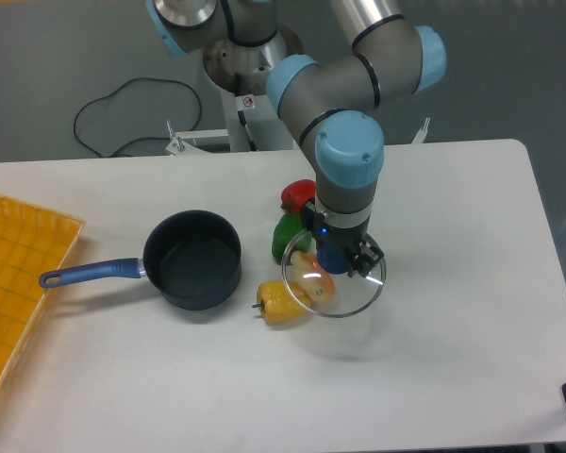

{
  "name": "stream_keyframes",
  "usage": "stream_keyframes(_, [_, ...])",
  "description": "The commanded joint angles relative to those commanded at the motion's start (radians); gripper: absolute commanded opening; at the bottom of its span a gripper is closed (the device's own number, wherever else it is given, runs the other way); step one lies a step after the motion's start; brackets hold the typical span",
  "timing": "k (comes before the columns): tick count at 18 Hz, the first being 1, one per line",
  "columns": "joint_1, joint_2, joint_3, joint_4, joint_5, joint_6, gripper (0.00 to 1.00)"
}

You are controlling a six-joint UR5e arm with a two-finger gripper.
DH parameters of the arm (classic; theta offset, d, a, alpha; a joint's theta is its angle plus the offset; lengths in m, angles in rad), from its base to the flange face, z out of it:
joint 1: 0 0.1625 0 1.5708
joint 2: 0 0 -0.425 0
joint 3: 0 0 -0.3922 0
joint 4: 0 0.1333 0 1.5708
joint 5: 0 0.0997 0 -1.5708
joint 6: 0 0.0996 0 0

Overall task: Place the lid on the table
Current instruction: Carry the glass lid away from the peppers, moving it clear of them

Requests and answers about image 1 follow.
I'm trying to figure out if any orange bell pepper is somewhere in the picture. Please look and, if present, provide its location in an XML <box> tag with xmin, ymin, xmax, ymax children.
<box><xmin>291</xmin><ymin>250</ymin><xmax>336</xmax><ymax>303</ymax></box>

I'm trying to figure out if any dark pot with blue handle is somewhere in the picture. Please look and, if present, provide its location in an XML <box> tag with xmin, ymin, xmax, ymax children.
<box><xmin>39</xmin><ymin>210</ymin><xmax>241</xmax><ymax>310</ymax></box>

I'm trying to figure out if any yellow plastic basket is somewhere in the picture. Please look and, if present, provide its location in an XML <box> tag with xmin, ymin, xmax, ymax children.
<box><xmin>0</xmin><ymin>194</ymin><xmax>85</xmax><ymax>388</ymax></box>

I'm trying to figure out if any yellow bell pepper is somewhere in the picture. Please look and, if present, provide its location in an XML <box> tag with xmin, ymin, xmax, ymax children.
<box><xmin>252</xmin><ymin>280</ymin><xmax>312</xmax><ymax>324</ymax></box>

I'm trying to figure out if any black floor cable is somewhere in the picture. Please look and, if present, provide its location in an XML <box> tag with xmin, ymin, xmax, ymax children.
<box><xmin>72</xmin><ymin>76</ymin><xmax>203</xmax><ymax>159</ymax></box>

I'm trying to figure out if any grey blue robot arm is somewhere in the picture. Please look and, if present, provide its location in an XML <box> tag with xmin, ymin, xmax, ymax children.
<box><xmin>146</xmin><ymin>1</ymin><xmax>447</xmax><ymax>276</ymax></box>

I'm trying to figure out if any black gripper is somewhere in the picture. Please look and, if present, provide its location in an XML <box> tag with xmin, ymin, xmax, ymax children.
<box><xmin>300</xmin><ymin>197</ymin><xmax>384</xmax><ymax>277</ymax></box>

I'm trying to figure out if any red bell pepper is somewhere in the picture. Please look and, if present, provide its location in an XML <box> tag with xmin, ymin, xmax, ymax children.
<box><xmin>280</xmin><ymin>179</ymin><xmax>316</xmax><ymax>213</ymax></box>

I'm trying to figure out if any glass lid with blue knob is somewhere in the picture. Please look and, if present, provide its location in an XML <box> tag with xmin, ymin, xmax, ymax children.
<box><xmin>281</xmin><ymin>230</ymin><xmax>388</xmax><ymax>319</ymax></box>

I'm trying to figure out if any green bell pepper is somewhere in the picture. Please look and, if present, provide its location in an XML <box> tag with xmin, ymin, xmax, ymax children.
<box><xmin>271</xmin><ymin>212</ymin><xmax>304</xmax><ymax>264</ymax></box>

